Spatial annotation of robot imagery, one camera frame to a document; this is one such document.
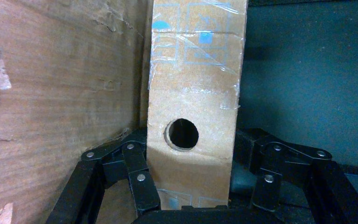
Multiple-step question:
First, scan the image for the black foam insert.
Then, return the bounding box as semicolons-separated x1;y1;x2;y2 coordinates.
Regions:
237;0;358;174

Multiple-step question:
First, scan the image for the large open cardboard carton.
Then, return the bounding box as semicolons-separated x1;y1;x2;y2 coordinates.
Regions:
0;0;150;224

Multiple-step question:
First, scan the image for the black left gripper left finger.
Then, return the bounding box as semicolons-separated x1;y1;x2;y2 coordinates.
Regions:
45;127;162;224

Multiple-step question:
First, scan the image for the small taped cardboard box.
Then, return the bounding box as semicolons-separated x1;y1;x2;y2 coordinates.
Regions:
140;0;248;211

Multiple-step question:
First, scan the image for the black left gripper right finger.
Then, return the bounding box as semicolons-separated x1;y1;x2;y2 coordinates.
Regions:
233;127;358;224

